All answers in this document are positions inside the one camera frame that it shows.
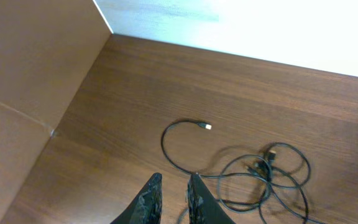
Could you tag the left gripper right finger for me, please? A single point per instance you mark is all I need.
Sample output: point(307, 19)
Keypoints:
point(203, 208)

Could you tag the brown side panel board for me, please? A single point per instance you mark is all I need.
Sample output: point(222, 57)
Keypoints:
point(46, 50)

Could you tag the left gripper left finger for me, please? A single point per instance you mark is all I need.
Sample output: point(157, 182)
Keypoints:
point(146, 207)

